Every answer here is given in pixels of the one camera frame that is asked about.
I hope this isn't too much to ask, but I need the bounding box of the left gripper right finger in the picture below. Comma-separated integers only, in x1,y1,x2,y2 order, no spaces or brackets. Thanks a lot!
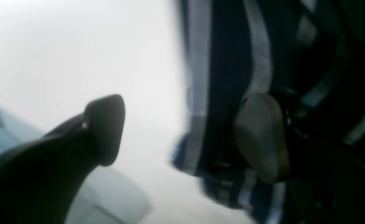
235,94,365,224

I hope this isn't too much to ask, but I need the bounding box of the navy white striped t-shirt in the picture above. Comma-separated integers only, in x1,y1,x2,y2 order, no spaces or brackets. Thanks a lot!
171,0,365,224

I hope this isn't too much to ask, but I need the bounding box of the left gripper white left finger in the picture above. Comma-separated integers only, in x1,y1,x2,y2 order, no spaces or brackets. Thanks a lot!
0,95,125,224

